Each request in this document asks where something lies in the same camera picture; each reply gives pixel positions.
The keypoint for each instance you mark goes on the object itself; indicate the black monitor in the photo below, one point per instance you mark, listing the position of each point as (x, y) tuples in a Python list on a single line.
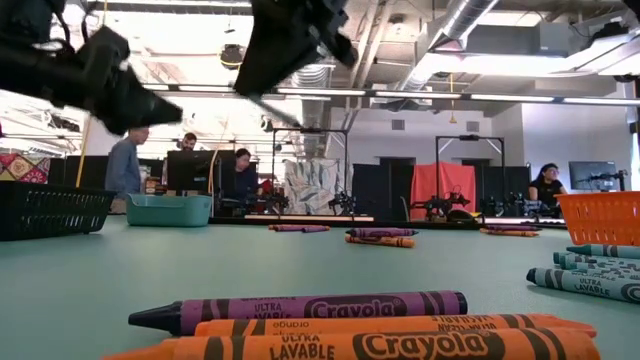
[(190, 172)]

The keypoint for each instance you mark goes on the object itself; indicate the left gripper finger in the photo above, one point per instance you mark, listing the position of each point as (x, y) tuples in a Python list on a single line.
[(135, 107)]

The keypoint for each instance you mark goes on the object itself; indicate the orange cloth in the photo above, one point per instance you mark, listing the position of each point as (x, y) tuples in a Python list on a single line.
[(445, 180)]

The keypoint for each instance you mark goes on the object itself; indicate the ceiling light strip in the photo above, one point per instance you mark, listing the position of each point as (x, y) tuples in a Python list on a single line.
[(415, 94)]

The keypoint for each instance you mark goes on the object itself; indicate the ribbed silver air duct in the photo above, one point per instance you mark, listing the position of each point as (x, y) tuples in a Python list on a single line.
[(315, 115)]

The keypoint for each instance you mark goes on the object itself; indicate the black background robot arm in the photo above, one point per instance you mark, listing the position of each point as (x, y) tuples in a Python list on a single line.
[(342, 202), (440, 205)]

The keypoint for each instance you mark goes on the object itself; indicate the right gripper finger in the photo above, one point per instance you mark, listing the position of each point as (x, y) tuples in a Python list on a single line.
[(275, 60)]

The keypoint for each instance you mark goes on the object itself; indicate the purple crayon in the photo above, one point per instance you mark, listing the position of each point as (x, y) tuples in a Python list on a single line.
[(382, 232), (515, 228), (310, 229), (300, 309)]

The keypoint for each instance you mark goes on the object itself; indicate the person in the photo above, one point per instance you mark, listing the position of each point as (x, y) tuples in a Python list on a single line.
[(188, 142), (547, 190), (124, 170), (245, 180)]

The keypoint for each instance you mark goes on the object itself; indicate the leaf print cloth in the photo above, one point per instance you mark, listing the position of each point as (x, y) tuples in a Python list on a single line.
[(312, 185)]

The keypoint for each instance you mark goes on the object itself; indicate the teal plastic bin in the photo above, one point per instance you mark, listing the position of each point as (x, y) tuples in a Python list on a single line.
[(167, 211)]

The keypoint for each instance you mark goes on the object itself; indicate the colourful patterned quilt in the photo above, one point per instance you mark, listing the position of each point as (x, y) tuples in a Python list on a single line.
[(22, 167)]

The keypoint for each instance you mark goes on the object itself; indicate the black mesh basket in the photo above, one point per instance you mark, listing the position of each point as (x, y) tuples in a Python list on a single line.
[(50, 212)]

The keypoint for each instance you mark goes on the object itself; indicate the orange mesh basket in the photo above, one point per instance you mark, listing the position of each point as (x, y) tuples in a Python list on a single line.
[(605, 220)]

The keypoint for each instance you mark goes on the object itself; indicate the black ceiling dome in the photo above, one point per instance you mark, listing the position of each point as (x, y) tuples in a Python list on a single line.
[(232, 56)]

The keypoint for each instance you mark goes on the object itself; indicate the black partition screen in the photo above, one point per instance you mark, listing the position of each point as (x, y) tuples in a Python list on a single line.
[(385, 185)]

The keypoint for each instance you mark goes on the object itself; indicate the black station frame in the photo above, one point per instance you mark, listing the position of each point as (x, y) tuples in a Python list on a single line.
[(470, 137), (310, 130)]

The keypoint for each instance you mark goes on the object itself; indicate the wall mounted monitor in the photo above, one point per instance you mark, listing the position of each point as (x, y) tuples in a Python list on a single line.
[(590, 175)]

